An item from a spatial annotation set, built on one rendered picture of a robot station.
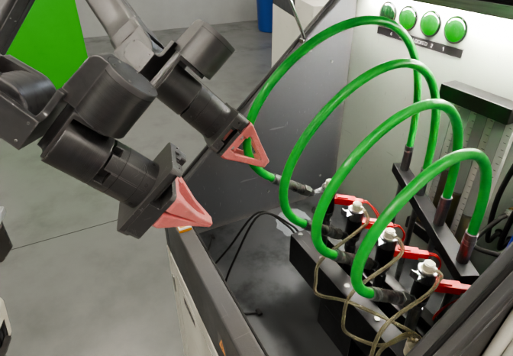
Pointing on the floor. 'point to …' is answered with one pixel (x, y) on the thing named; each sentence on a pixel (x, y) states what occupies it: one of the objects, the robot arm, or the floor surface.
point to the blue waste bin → (265, 3)
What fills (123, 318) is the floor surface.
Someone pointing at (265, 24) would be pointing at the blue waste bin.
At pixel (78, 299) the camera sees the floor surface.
